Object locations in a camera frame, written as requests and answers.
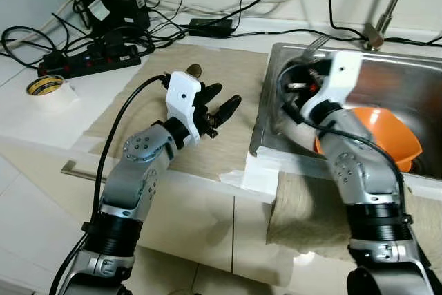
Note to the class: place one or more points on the beige counter mat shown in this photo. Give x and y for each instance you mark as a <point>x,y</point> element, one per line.
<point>228,150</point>

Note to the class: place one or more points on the white tape roll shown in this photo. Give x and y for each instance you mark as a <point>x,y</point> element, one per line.
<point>52,101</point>

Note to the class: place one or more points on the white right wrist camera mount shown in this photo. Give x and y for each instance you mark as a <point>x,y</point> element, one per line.
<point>342,77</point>

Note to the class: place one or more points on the orange plastic bowl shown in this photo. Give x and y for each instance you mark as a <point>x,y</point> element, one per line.
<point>387,136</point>

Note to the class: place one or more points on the black power strip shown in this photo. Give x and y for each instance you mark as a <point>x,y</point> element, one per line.
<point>90,61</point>

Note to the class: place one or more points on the plain cream cabinet door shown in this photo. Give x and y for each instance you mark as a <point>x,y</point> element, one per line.
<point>276,267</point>

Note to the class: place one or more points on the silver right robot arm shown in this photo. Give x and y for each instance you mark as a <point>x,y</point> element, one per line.
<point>366,177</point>

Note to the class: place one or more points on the beige cloth towel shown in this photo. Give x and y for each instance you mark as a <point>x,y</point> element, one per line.
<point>304,212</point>

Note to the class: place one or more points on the stainless steel sink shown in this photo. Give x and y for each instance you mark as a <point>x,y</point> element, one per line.
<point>414,81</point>

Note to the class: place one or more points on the orange plastic plate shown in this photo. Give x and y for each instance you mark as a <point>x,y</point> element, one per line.
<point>407,165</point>

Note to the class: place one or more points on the black charger device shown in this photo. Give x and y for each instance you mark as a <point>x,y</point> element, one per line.
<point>117,8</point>

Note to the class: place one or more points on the steel faucet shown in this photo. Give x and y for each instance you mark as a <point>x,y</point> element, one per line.
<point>374,32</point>

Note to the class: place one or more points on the metal fork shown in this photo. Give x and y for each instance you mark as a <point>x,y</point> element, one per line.
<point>318,43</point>

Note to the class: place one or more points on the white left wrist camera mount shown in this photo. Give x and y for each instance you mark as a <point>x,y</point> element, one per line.
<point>183,94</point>

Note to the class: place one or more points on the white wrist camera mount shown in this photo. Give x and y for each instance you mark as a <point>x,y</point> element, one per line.
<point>342,77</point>
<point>183,94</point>

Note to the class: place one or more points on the black power adapter brick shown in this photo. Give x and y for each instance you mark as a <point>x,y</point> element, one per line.
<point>210,27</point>

